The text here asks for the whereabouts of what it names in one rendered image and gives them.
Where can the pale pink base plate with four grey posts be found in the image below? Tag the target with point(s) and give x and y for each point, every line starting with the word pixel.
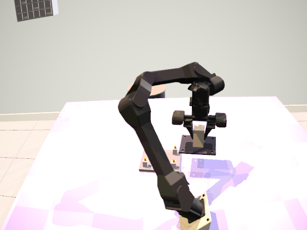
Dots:
pixel 173 156

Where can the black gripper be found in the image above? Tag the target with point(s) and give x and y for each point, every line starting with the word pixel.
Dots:
pixel 199 113

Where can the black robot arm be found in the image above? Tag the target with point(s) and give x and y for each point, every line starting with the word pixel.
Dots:
pixel 136 112

